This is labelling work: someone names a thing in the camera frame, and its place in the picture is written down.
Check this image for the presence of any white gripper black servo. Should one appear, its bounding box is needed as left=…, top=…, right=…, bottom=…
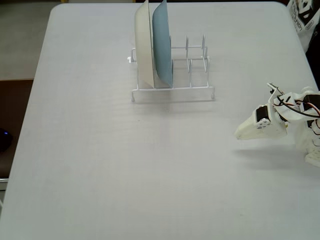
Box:
left=234, top=102, right=288, bottom=140

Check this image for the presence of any blue plastic plate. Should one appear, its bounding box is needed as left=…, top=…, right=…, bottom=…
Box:
left=151, top=0, right=174, bottom=88

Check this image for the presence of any white bag with black print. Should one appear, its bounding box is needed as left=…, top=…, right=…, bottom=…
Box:
left=286, top=0, right=320, bottom=55

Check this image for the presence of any cream plastic plate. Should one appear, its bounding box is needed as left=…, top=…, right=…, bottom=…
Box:
left=134, top=0, right=155, bottom=89

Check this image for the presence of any brown wooden desk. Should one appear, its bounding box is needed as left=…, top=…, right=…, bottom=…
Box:
left=0, top=78, right=35, bottom=181

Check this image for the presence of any black computer mouse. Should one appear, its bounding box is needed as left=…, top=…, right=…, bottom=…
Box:
left=0, top=127, right=13, bottom=153

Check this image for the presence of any wrist camera on white mount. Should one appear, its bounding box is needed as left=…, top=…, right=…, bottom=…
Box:
left=266, top=82, right=285, bottom=107

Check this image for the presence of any black servo cable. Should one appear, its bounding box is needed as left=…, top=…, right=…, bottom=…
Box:
left=276, top=97, right=320, bottom=118

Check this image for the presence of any white wire plate rack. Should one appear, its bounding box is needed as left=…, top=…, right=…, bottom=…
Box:
left=127, top=33, right=216, bottom=103

